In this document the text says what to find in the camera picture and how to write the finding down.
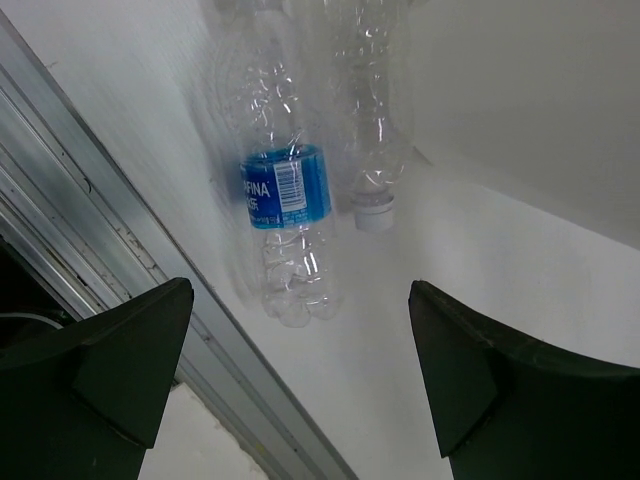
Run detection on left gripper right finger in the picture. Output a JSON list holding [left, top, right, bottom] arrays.
[[409, 281, 639, 479]]

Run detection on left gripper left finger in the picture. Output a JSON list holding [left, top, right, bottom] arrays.
[[1, 278, 194, 479]]

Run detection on blue label clear bottle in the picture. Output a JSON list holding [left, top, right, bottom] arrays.
[[216, 1, 341, 328]]

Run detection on clear bottle white cap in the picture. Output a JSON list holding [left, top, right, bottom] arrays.
[[295, 1, 414, 233]]

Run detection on white octagonal plastic bin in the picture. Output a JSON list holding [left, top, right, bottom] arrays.
[[409, 1, 639, 265]]

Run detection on aluminium frame rail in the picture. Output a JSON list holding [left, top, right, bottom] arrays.
[[1, 18, 354, 479]]

